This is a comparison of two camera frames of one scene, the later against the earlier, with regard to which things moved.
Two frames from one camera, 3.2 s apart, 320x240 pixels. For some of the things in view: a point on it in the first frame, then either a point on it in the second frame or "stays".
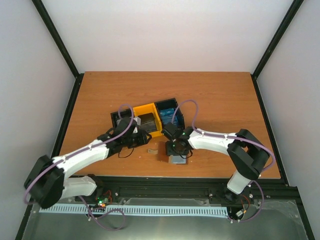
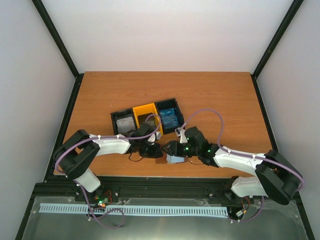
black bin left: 119,115 stays
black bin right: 169,112 stays
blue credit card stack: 167,115 stays
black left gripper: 143,138 -> 154,154
